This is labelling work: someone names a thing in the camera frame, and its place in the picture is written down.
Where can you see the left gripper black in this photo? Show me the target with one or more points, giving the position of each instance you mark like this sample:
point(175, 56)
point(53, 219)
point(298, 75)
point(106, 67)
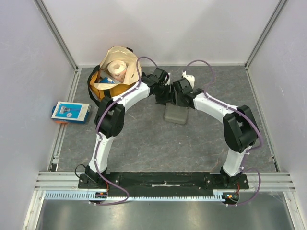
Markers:
point(169, 97)

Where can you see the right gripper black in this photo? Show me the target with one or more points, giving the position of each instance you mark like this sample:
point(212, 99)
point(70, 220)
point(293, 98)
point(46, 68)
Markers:
point(181, 100)

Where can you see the grey plastic tool case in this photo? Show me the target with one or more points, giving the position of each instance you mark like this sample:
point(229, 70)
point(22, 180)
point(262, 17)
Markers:
point(176, 114)

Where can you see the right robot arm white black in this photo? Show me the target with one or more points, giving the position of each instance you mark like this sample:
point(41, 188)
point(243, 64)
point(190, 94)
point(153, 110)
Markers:
point(240, 128)

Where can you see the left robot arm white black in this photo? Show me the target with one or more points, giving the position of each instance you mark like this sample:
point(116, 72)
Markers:
point(110, 116)

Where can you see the yellow canvas tool bag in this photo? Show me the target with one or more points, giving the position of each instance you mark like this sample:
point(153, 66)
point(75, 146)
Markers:
point(98, 91)

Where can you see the white tape roll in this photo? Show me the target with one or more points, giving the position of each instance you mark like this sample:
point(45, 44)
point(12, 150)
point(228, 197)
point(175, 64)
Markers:
point(117, 69)

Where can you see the blue box inside bag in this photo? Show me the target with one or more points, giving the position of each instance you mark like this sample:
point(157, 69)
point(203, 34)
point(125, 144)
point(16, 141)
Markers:
point(108, 80)

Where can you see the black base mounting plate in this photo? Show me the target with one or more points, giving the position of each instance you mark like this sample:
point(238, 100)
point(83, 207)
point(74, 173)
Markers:
point(174, 183)

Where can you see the blue white cardboard box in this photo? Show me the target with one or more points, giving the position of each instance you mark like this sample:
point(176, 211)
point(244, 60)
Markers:
point(67, 112)

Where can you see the white slotted cable duct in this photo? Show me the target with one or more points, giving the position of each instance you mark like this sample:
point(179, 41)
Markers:
point(99, 196)

